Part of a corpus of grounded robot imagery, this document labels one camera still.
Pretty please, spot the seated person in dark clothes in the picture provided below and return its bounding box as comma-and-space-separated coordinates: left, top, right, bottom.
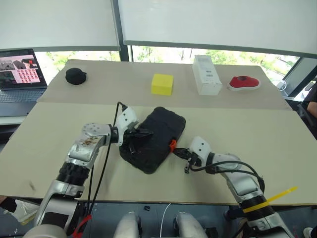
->
304, 83, 317, 117

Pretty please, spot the yellow foam block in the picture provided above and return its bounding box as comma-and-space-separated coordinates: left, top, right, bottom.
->
151, 73, 174, 96

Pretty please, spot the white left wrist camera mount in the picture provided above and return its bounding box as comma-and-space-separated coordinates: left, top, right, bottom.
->
115, 106, 138, 146

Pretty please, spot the silver rounded shell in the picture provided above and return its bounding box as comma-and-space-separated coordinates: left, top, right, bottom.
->
113, 212, 142, 238
173, 212, 209, 238

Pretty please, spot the white carton box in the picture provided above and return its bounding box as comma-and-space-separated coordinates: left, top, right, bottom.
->
192, 55, 223, 96

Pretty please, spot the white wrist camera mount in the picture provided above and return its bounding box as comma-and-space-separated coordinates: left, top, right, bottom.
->
189, 135, 211, 166
115, 106, 138, 146

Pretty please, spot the white roller blind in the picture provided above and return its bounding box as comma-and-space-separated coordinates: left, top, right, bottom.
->
0, 0, 121, 53
117, 0, 317, 59

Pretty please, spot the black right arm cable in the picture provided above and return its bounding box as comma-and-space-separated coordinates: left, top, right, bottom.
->
189, 161, 265, 199

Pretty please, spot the grey slanted window frame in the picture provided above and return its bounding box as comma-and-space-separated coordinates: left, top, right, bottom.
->
282, 57, 317, 97

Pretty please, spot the open laptop computer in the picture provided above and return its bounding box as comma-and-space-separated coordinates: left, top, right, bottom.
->
0, 48, 48, 118

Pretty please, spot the dark window frame post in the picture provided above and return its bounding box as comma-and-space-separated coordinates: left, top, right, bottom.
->
110, 0, 134, 62

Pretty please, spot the round black pouch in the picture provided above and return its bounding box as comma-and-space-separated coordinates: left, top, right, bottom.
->
65, 67, 89, 86

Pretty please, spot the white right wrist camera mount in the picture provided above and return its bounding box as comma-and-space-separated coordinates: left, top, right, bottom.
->
189, 135, 211, 166

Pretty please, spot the red white shoe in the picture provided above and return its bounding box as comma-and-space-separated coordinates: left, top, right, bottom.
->
227, 75, 262, 92

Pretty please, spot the white sneaker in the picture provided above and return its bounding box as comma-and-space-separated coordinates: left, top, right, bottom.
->
303, 227, 317, 238

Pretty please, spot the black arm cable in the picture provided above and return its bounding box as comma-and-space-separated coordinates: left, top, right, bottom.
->
85, 101, 128, 219
189, 161, 265, 199

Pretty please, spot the yellow zip tie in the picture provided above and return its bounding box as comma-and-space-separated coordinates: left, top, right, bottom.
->
242, 186, 299, 214

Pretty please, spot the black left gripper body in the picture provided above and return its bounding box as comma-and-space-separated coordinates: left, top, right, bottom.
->
123, 120, 140, 144

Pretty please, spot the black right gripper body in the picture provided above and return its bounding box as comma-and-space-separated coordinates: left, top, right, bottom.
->
186, 150, 203, 168

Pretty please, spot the red zip tie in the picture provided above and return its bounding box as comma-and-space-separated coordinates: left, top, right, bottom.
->
73, 214, 93, 238

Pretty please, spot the black zippered pouch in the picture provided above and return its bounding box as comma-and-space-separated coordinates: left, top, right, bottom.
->
118, 106, 186, 175

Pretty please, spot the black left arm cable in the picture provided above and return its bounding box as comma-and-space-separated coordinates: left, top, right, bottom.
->
85, 101, 128, 219

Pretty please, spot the black office chair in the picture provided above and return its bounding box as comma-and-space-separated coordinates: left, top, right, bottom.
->
297, 103, 317, 139

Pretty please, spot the thin white cable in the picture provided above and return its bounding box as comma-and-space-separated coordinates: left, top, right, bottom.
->
159, 202, 171, 238

